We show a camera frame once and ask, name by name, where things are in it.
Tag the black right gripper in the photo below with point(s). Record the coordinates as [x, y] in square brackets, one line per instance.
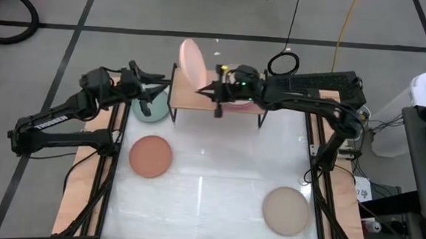
[244, 88]

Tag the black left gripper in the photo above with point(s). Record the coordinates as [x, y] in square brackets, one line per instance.
[130, 83]

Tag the pale pink plate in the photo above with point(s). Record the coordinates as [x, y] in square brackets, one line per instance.
[192, 64]

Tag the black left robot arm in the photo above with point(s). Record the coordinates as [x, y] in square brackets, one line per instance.
[50, 118]

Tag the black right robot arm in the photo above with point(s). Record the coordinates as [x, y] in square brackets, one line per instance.
[311, 84]

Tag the teal plate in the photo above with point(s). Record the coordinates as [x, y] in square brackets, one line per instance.
[158, 112]

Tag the orange plate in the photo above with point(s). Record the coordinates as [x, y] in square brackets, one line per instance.
[150, 156]

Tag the brown side panel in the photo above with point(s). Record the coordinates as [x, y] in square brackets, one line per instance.
[83, 185]
[345, 201]

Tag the beige plate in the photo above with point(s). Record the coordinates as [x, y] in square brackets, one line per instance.
[286, 211]

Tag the white paper label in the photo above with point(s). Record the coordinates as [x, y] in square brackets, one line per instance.
[363, 188]

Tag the small white bottle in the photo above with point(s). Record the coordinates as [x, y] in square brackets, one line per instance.
[372, 226]

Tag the wooden shelf with black frame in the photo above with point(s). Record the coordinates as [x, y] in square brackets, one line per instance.
[185, 95]

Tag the black table frame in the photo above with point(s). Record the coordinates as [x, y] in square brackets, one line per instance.
[112, 165]

